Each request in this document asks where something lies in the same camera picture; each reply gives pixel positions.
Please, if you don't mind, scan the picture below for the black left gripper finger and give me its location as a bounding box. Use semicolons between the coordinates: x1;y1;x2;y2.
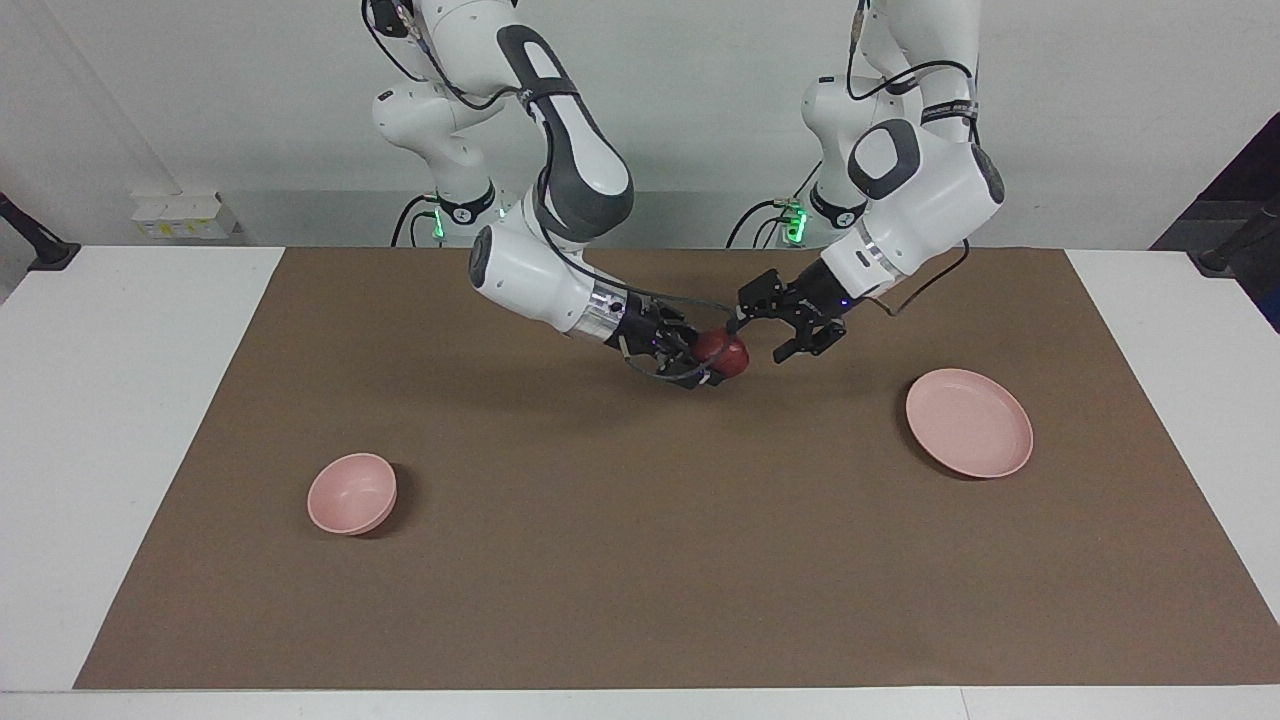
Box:
736;267;802;324
773;318;848;365

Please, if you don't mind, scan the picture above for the red apple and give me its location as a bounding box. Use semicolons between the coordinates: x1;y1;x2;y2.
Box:
693;328;750;381

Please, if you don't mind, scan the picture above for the pink plate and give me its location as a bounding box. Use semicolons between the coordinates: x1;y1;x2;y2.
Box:
906;369;1034;480

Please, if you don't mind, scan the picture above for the pink bowl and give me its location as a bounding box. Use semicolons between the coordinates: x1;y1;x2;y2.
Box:
307;453;398;536

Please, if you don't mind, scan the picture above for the brown table mat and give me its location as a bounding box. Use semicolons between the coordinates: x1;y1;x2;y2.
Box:
73;247;1280;691

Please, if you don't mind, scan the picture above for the white power strip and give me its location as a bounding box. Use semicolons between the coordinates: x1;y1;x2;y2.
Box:
130;191;240;242

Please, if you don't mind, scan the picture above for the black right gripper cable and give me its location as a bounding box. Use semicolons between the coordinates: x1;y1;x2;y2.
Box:
535;80;738;387

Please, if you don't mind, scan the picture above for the black base cable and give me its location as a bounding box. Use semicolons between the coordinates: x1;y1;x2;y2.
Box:
726;150;827;250
389;193;442;249

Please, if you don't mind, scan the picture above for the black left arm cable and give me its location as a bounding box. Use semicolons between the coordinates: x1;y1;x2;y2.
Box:
846;0;979;318

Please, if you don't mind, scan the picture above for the black camera stand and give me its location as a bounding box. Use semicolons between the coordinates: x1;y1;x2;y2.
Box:
1195;195;1280;278
0;191;82;272

